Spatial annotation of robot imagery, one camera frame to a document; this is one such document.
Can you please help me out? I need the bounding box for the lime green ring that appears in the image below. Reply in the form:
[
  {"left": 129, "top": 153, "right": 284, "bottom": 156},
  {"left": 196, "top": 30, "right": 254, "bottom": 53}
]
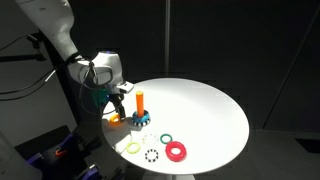
[{"left": 125, "top": 141, "right": 142, "bottom": 155}]

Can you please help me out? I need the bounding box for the orange toy ring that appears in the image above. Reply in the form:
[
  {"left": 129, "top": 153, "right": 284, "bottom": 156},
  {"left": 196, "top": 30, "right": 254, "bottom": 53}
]
[{"left": 108, "top": 113, "right": 122, "bottom": 127}]

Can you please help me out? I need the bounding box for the small black white ring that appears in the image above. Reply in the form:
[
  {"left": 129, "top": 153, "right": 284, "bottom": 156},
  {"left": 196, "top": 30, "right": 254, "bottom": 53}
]
[{"left": 144, "top": 148, "right": 160, "bottom": 163}]

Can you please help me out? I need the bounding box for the small dark green ring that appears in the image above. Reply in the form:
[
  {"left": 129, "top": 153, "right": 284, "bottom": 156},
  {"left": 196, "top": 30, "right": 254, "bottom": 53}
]
[{"left": 159, "top": 133, "right": 174, "bottom": 145}]

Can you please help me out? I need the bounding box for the black purple equipment stand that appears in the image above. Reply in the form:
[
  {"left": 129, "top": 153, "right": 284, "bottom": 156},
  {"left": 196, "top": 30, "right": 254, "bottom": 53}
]
[{"left": 15, "top": 126, "right": 124, "bottom": 180}]

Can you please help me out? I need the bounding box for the white table pedestal base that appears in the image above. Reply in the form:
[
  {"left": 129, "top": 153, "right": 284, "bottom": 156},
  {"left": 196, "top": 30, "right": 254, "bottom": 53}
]
[{"left": 142, "top": 172, "right": 195, "bottom": 180}]

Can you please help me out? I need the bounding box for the orange ring holder peg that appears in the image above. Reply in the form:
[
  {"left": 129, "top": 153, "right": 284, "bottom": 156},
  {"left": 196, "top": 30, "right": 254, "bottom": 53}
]
[{"left": 136, "top": 91, "right": 144, "bottom": 118}]

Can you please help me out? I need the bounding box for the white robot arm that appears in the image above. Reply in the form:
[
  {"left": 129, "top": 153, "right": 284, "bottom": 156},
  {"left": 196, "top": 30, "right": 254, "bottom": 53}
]
[{"left": 15, "top": 0, "right": 133, "bottom": 119}]

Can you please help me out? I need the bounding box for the clear transparent ring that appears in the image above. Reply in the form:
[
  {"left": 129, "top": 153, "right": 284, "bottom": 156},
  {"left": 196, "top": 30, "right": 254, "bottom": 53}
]
[{"left": 141, "top": 133, "right": 160, "bottom": 146}]

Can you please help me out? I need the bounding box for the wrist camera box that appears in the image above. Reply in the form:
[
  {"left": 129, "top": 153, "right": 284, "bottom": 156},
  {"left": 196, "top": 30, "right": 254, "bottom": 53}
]
[{"left": 116, "top": 81, "right": 134, "bottom": 94}]

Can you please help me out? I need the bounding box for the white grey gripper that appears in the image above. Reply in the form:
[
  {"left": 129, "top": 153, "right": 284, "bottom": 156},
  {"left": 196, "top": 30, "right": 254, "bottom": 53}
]
[{"left": 107, "top": 90, "right": 126, "bottom": 119}]

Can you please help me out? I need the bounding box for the red toy ring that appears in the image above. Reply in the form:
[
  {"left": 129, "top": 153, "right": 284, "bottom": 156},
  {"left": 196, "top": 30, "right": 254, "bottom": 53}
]
[{"left": 165, "top": 140, "right": 188, "bottom": 163}]

